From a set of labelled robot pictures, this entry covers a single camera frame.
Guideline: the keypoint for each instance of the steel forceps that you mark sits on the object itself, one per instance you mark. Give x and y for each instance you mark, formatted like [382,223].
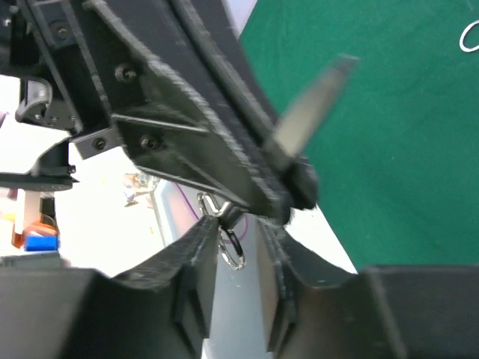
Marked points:
[466,40]

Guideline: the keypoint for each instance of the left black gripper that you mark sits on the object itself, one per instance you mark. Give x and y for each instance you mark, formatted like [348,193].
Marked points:
[71,58]

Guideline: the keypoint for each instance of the steel surgical scissors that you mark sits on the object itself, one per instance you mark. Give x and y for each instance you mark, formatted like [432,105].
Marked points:
[283,148]

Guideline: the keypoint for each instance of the green surgical drape cloth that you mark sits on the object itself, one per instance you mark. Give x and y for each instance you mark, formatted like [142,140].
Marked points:
[398,158]

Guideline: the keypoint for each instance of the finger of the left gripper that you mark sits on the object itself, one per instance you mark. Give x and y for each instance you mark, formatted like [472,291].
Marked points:
[205,27]
[174,121]

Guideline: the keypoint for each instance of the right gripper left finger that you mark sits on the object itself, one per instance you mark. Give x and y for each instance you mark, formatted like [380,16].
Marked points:
[161,308]

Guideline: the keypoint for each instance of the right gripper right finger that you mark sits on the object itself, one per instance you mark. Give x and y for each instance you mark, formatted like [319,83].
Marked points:
[313,309]

